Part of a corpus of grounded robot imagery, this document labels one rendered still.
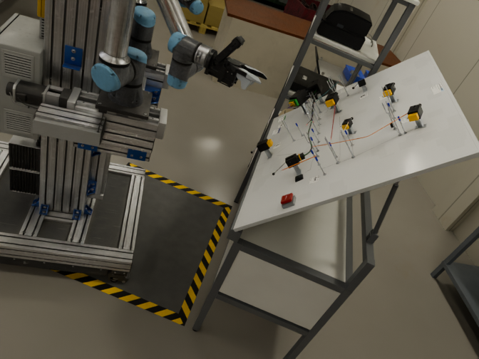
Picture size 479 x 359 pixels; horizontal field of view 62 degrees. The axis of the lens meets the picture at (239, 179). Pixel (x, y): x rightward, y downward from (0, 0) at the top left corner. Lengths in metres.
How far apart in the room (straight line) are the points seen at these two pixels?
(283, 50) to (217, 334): 3.45
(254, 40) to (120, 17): 3.41
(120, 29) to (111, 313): 1.55
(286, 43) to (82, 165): 3.23
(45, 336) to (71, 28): 1.51
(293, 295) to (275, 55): 3.45
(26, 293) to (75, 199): 0.57
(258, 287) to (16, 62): 1.51
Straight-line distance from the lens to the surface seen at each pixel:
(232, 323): 2.59
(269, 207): 1.79
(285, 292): 2.04
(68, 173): 2.37
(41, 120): 1.82
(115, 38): 1.59
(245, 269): 1.98
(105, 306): 2.48
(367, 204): 2.19
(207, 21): 6.37
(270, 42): 4.90
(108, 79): 1.63
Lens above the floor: 2.11
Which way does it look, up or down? 36 degrees down
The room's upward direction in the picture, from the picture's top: 23 degrees clockwise
